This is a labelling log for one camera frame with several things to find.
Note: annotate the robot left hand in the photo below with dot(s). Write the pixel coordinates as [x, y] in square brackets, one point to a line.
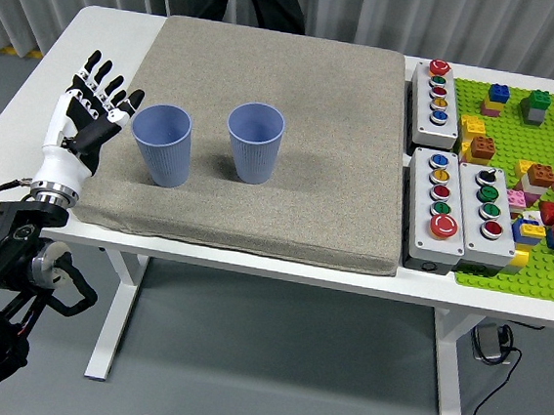
[60, 162]

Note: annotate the blue ribbed cup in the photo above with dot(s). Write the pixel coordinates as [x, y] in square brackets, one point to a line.
[252, 156]
[164, 157]

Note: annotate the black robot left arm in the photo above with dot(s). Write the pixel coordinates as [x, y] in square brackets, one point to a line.
[9, 240]

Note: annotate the white table leg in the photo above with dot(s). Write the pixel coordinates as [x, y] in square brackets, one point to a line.
[116, 319]
[447, 381]

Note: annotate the grey-brown mat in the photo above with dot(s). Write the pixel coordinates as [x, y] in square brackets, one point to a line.
[312, 147]

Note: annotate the grey five-button control box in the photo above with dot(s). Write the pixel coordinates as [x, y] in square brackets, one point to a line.
[426, 114]
[420, 221]

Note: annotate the brown toy brick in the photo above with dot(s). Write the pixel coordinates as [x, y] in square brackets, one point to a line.
[541, 175]
[482, 149]

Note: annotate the pink toy brick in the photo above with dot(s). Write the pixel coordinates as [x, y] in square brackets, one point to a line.
[488, 109]
[517, 198]

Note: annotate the green brick baseplate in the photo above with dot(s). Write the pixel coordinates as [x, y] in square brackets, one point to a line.
[509, 141]

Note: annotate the grey power adapter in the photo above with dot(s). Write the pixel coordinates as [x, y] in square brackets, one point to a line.
[488, 343]

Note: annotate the blue and yellow toy brick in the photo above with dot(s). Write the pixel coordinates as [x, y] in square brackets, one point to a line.
[529, 232]

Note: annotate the grey toy brick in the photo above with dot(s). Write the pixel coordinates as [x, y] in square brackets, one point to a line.
[536, 117]

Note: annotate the red toy brick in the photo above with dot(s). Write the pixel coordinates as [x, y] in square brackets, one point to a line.
[549, 213]

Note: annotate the grey selector switch control box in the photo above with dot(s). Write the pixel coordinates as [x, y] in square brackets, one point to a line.
[472, 221]

